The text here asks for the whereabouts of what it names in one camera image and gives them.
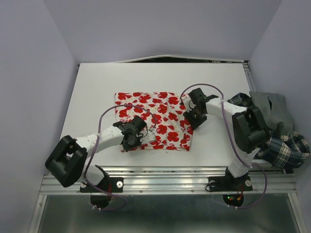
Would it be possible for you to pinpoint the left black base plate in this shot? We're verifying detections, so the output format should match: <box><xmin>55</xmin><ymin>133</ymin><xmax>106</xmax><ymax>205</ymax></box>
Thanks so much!
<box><xmin>78</xmin><ymin>177</ymin><xmax>124</xmax><ymax>193</ymax></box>

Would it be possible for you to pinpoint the grey skirt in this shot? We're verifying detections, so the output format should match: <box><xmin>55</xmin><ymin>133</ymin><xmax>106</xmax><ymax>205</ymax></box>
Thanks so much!
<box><xmin>250</xmin><ymin>91</ymin><xmax>294</xmax><ymax>136</ymax></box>

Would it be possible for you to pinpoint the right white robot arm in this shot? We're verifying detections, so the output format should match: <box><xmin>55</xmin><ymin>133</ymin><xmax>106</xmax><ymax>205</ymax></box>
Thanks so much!
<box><xmin>182</xmin><ymin>88</ymin><xmax>270</xmax><ymax>189</ymax></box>

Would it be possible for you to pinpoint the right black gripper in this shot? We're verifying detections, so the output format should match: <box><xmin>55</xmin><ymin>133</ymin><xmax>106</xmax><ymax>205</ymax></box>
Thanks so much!
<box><xmin>182</xmin><ymin>105</ymin><xmax>206</xmax><ymax>130</ymax></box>

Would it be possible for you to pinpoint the red poppy floral skirt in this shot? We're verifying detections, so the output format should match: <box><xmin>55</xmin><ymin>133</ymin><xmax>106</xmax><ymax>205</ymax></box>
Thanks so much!
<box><xmin>115</xmin><ymin>92</ymin><xmax>193</xmax><ymax>151</ymax></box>

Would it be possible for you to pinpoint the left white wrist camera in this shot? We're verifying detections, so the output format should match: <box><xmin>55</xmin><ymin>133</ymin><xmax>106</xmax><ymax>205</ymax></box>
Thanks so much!
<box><xmin>140</xmin><ymin>130</ymin><xmax>156</xmax><ymax>144</ymax></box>

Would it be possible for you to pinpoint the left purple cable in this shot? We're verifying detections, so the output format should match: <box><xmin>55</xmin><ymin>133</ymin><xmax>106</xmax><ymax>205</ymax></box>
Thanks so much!
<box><xmin>82</xmin><ymin>104</ymin><xmax>158</xmax><ymax>211</ymax></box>

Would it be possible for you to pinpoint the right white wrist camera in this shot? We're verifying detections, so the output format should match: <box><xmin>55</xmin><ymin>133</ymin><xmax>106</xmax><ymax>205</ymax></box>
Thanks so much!
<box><xmin>182</xmin><ymin>97</ymin><xmax>195</xmax><ymax>111</ymax></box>

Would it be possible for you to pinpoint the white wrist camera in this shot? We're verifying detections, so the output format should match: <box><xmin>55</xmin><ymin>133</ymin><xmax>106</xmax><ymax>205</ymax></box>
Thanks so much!
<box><xmin>182</xmin><ymin>97</ymin><xmax>195</xmax><ymax>111</ymax></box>
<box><xmin>140</xmin><ymin>130</ymin><xmax>156</xmax><ymax>144</ymax></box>

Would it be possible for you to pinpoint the navy plaid skirt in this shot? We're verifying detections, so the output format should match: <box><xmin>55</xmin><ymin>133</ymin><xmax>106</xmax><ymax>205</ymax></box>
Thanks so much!
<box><xmin>228</xmin><ymin>93</ymin><xmax>311</xmax><ymax>168</ymax></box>

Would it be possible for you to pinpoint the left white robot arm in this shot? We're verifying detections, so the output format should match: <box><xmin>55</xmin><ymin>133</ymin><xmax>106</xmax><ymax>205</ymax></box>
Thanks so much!
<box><xmin>45</xmin><ymin>116</ymin><xmax>156</xmax><ymax>193</ymax></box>

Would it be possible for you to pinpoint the aluminium frame rail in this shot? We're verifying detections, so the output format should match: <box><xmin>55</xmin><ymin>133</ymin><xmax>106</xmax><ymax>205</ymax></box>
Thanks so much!
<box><xmin>38</xmin><ymin>166</ymin><xmax>297</xmax><ymax>195</ymax></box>

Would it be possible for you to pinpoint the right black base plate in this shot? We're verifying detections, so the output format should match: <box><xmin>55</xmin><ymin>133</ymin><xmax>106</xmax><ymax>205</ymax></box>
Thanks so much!
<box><xmin>205</xmin><ymin>176</ymin><xmax>253</xmax><ymax>192</ymax></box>

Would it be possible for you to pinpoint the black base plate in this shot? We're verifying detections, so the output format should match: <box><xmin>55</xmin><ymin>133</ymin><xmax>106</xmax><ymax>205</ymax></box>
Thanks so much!
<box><xmin>205</xmin><ymin>176</ymin><xmax>253</xmax><ymax>192</ymax></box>
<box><xmin>78</xmin><ymin>177</ymin><xmax>124</xmax><ymax>193</ymax></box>

